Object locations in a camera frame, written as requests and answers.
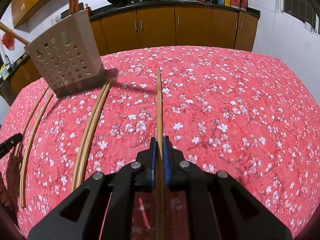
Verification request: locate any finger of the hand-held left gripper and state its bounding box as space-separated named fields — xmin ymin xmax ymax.
xmin=0 ymin=133 xmax=23 ymax=156

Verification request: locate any black gas stove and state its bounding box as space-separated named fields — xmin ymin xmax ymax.
xmin=110 ymin=0 xmax=173 ymax=5

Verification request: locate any barred window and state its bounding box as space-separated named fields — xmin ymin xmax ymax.
xmin=280 ymin=0 xmax=320 ymax=34

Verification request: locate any red plastic bag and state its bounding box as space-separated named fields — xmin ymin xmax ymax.
xmin=1 ymin=32 xmax=15 ymax=50

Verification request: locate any row of wooden base cabinets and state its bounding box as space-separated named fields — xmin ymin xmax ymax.
xmin=0 ymin=4 xmax=258 ymax=98

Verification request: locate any beige perforated utensil holder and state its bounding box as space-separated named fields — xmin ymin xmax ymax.
xmin=26 ymin=4 xmax=108 ymax=99

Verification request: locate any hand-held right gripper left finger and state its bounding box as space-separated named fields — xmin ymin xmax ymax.
xmin=27 ymin=137 xmax=157 ymax=240

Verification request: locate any pair of wooden chopsticks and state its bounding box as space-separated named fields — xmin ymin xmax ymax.
xmin=71 ymin=78 xmax=111 ymax=192

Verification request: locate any black kitchen countertop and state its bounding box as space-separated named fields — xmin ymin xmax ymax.
xmin=0 ymin=0 xmax=261 ymax=88

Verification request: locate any red floral tablecloth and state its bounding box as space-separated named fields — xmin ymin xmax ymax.
xmin=0 ymin=45 xmax=318 ymax=240

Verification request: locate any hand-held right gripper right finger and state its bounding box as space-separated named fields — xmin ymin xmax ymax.
xmin=162 ymin=136 xmax=293 ymax=240

